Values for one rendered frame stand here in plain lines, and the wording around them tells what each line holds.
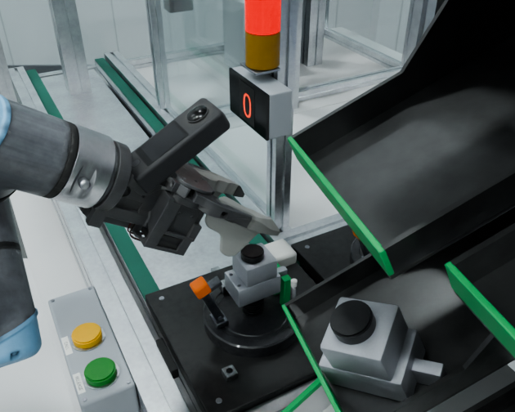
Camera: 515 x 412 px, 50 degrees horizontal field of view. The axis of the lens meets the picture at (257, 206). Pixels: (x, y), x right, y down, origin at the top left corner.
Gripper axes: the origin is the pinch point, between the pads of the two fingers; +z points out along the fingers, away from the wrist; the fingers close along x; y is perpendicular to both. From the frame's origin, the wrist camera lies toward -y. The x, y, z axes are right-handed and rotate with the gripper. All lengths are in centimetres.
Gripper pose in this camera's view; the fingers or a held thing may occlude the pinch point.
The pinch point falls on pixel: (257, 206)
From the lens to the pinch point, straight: 66.9
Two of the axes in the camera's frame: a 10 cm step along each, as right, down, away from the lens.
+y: -5.0, 8.3, 2.4
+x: 4.7, 5.0, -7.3
